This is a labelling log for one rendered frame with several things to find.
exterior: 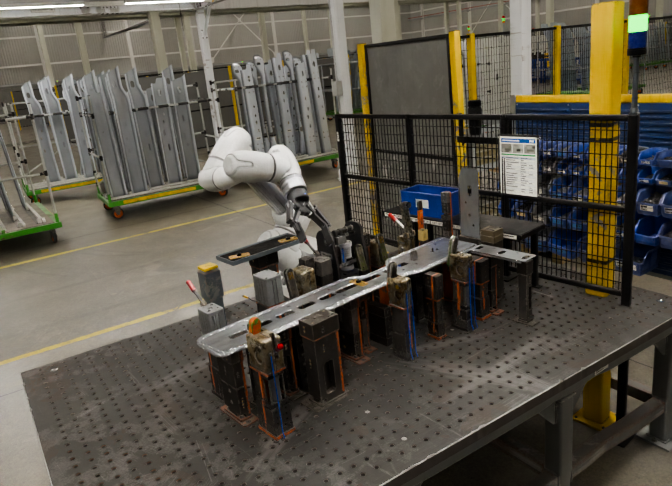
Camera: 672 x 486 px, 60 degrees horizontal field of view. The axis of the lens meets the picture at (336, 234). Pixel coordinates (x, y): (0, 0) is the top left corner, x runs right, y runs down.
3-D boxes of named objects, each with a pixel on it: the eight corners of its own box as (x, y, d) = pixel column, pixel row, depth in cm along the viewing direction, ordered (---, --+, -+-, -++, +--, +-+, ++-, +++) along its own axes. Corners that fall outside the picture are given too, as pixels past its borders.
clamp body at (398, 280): (408, 364, 233) (402, 284, 224) (386, 355, 242) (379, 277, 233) (423, 356, 239) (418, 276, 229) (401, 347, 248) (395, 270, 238)
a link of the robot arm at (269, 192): (282, 239, 320) (299, 205, 327) (305, 244, 311) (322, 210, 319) (199, 156, 261) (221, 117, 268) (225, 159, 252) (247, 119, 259)
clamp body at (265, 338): (277, 446, 192) (262, 347, 182) (253, 428, 203) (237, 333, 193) (303, 431, 199) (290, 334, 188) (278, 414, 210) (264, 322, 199)
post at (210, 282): (222, 375, 240) (204, 275, 228) (213, 369, 246) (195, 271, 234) (237, 367, 245) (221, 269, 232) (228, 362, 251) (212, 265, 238)
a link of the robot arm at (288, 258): (275, 272, 315) (246, 252, 303) (289, 243, 321) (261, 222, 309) (293, 275, 303) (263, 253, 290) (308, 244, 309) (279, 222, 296)
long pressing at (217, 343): (224, 362, 190) (223, 358, 190) (191, 342, 207) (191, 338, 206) (481, 246, 273) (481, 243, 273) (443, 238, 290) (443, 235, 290)
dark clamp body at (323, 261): (330, 347, 255) (320, 264, 244) (311, 338, 265) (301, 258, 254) (348, 338, 261) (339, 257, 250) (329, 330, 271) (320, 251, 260)
